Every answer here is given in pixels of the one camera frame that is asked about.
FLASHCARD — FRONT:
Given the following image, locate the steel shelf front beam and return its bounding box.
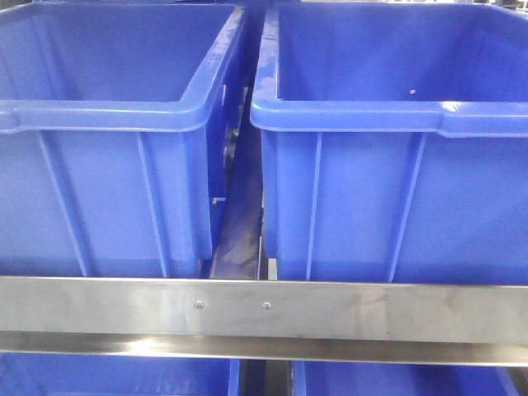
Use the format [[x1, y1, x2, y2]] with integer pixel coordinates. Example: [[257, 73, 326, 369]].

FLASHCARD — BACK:
[[1, 276, 527, 367]]

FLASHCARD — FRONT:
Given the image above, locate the blue bin lower shelf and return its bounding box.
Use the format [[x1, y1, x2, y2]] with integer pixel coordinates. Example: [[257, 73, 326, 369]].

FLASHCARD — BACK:
[[1, 353, 240, 395]]

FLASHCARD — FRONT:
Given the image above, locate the blue bin front right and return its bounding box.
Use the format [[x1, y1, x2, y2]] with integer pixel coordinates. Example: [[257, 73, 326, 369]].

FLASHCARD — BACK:
[[251, 2, 527, 285]]

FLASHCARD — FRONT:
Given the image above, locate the blue bin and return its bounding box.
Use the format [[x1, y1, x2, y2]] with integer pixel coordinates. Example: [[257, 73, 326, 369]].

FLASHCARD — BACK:
[[251, 2, 527, 285], [1, 1, 246, 278], [290, 361, 519, 395]]

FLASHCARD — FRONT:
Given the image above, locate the blue bin front left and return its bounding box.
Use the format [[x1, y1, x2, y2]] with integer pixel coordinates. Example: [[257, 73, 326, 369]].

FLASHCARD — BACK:
[[1, 1, 246, 278]]

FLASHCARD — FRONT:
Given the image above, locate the blue bin lower right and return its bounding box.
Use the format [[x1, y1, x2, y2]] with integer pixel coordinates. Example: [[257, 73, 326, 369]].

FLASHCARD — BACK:
[[290, 361, 519, 395]]

